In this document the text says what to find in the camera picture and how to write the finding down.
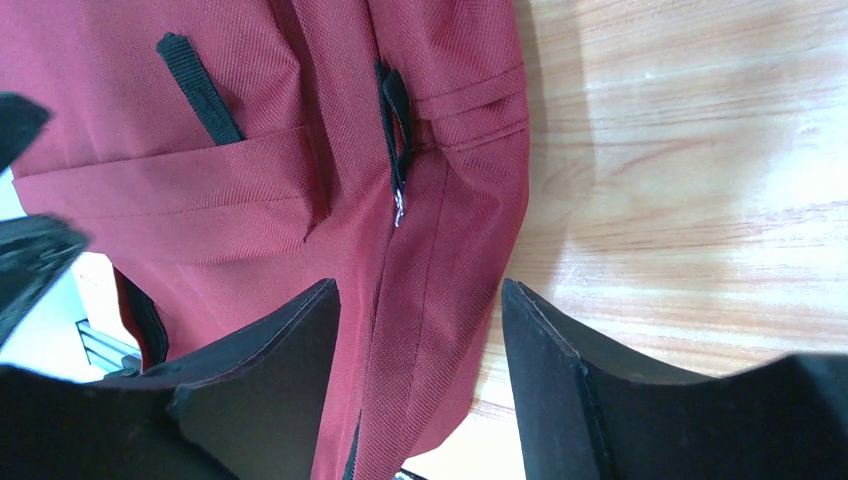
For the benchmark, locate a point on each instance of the red backpack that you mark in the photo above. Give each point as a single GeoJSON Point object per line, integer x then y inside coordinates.
{"type": "Point", "coordinates": [225, 155]}

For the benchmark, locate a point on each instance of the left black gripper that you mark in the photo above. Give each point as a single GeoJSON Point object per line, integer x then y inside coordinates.
{"type": "Point", "coordinates": [36, 251]}

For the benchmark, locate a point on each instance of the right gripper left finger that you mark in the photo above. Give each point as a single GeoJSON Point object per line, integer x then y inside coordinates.
{"type": "Point", "coordinates": [247, 406]}

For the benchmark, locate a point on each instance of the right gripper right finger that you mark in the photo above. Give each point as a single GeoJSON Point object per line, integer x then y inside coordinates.
{"type": "Point", "coordinates": [589, 407]}

